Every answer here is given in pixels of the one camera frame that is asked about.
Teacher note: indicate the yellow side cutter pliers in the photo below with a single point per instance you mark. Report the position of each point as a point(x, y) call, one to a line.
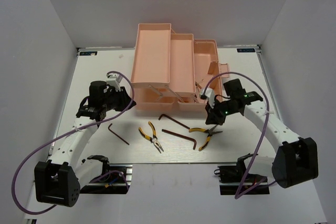
point(208, 134)

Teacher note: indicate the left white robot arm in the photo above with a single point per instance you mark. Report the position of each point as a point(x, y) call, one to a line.
point(59, 180)

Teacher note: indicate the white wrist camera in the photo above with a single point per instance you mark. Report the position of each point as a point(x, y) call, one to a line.
point(208, 95)
point(114, 80)

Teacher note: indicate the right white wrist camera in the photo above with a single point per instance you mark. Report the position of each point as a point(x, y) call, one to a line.
point(208, 95)

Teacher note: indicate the small dark hex key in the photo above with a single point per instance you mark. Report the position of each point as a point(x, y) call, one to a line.
point(117, 135)

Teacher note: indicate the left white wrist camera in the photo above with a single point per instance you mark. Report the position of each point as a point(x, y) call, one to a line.
point(114, 80)

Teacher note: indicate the pink plastic tool box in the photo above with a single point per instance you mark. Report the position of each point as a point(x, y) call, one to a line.
point(166, 66)

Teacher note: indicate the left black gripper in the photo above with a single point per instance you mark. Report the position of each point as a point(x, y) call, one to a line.
point(124, 97)

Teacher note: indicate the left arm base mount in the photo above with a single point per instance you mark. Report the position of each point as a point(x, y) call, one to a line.
point(107, 176)

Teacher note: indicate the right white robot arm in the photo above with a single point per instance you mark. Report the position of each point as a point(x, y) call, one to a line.
point(296, 158)

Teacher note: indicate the long hex key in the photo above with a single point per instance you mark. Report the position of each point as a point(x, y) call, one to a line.
point(173, 120)
point(182, 137)

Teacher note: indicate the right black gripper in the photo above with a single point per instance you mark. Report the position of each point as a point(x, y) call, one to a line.
point(213, 117)

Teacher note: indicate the yellow needle nose pliers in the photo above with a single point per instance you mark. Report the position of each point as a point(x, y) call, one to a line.
point(153, 138)

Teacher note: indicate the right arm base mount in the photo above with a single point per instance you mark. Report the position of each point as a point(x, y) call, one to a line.
point(229, 180)

